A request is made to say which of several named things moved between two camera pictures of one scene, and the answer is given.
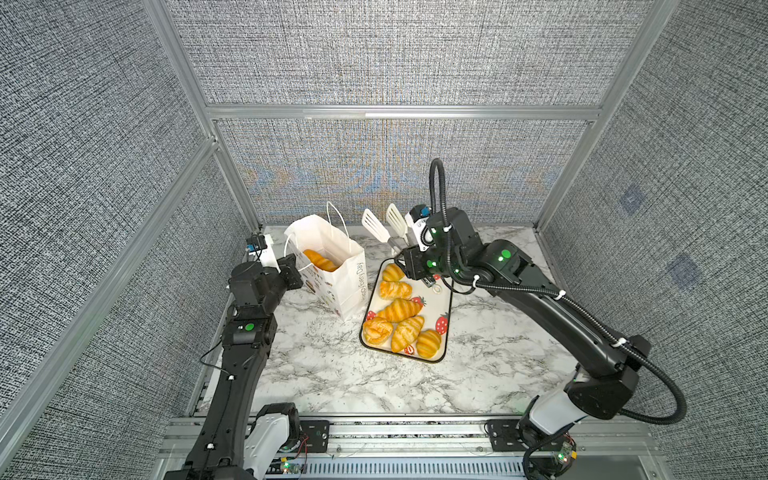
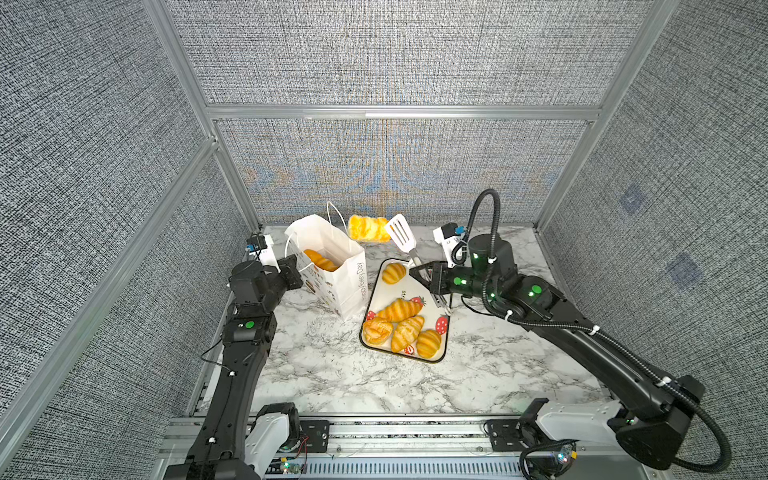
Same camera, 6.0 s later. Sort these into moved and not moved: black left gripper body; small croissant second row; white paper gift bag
Moved: small croissant second row
Not moved: white paper gift bag; black left gripper body
